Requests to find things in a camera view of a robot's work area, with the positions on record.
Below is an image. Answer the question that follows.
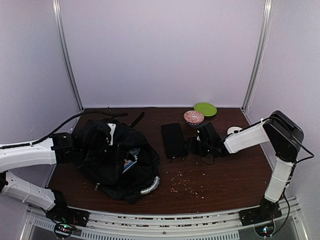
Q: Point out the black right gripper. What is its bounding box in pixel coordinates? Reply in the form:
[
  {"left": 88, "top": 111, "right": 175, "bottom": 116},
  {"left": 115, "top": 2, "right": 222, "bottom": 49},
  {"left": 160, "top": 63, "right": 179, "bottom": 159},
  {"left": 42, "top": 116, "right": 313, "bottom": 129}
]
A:
[{"left": 183, "top": 136, "right": 211, "bottom": 157}]

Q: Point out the black leather pouch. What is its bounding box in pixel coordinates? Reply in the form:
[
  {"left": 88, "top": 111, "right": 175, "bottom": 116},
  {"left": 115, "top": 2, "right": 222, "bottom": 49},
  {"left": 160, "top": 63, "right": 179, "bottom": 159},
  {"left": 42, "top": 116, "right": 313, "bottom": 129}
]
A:
[{"left": 161, "top": 122, "right": 188, "bottom": 159}]

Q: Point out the grey plastic bag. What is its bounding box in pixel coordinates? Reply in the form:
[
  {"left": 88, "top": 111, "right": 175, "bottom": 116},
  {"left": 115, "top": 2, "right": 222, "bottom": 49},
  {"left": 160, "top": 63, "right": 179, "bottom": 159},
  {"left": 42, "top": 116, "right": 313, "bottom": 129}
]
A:
[{"left": 125, "top": 148, "right": 141, "bottom": 162}]

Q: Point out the purple dog reader book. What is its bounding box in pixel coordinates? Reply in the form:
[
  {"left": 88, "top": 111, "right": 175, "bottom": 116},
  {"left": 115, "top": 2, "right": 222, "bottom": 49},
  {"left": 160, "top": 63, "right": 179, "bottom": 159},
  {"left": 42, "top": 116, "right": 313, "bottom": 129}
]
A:
[{"left": 122, "top": 160, "right": 137, "bottom": 174}]

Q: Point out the black student backpack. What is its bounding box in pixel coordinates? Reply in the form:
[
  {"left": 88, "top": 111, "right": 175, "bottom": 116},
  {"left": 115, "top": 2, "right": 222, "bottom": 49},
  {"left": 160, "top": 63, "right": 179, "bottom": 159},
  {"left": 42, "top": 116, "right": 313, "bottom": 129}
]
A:
[{"left": 76, "top": 112, "right": 160, "bottom": 204}]

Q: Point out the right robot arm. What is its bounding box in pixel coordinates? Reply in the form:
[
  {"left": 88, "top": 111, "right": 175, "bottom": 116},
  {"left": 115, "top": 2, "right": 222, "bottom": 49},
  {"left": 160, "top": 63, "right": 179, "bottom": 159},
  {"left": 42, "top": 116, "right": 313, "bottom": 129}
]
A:
[{"left": 184, "top": 110, "right": 305, "bottom": 221}]

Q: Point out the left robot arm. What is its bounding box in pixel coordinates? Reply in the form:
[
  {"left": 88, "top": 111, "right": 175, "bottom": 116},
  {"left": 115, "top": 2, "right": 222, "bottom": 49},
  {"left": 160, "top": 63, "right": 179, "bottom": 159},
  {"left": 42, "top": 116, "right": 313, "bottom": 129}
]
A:
[{"left": 0, "top": 121, "right": 116, "bottom": 222}]

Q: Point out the red patterned bowl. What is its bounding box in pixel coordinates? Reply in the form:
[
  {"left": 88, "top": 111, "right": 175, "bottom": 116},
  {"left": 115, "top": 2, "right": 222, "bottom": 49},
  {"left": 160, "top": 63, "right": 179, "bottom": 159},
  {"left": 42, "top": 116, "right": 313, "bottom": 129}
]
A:
[{"left": 183, "top": 110, "right": 205, "bottom": 127}]

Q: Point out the green plate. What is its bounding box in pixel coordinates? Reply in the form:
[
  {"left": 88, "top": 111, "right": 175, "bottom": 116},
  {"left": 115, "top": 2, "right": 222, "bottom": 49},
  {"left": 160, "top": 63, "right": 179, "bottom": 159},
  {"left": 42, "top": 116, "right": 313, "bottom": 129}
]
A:
[{"left": 193, "top": 102, "right": 218, "bottom": 117}]

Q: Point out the white bowl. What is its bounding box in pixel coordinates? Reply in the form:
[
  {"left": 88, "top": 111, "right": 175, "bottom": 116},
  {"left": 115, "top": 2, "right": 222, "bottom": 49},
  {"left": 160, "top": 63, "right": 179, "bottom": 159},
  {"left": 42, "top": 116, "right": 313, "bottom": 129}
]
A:
[{"left": 227, "top": 126, "right": 242, "bottom": 135}]

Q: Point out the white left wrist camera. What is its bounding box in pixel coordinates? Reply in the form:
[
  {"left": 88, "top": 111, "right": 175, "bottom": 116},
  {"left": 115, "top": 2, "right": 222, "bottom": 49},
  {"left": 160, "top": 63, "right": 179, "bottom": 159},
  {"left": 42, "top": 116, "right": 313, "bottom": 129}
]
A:
[{"left": 106, "top": 123, "right": 117, "bottom": 146}]

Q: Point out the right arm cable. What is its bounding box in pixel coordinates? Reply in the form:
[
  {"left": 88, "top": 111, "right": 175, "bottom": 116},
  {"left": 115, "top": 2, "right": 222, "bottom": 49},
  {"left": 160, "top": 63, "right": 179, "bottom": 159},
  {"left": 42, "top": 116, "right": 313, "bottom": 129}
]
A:
[{"left": 269, "top": 116, "right": 316, "bottom": 163}]

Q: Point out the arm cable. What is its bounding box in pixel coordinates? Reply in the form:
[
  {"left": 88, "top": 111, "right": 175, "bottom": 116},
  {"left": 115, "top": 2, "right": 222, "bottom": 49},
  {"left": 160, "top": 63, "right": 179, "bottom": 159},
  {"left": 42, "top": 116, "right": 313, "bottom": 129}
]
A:
[
  {"left": 0, "top": 111, "right": 129, "bottom": 151},
  {"left": 269, "top": 116, "right": 316, "bottom": 163}
]

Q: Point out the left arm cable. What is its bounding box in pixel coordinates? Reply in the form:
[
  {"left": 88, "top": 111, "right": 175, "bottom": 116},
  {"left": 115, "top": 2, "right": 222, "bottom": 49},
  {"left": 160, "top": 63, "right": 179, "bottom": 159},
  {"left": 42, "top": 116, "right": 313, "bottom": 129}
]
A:
[{"left": 0, "top": 111, "right": 129, "bottom": 151}]

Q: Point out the right aluminium frame post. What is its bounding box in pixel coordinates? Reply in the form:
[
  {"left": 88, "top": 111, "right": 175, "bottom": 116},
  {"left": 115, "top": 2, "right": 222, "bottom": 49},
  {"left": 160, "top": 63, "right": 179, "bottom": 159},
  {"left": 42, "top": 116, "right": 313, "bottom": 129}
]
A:
[{"left": 242, "top": 0, "right": 274, "bottom": 114}]

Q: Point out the aluminium frame post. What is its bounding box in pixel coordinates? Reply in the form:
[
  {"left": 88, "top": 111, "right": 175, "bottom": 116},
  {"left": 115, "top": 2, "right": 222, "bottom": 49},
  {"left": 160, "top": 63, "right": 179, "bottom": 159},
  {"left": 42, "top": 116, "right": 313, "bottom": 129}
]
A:
[
  {"left": 52, "top": 0, "right": 84, "bottom": 111},
  {"left": 242, "top": 0, "right": 274, "bottom": 114}
]

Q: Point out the left aluminium frame post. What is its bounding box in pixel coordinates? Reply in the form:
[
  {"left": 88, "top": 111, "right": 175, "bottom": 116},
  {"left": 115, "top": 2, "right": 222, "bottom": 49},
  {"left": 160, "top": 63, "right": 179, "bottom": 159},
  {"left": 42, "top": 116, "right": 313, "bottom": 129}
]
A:
[{"left": 52, "top": 0, "right": 84, "bottom": 111}]

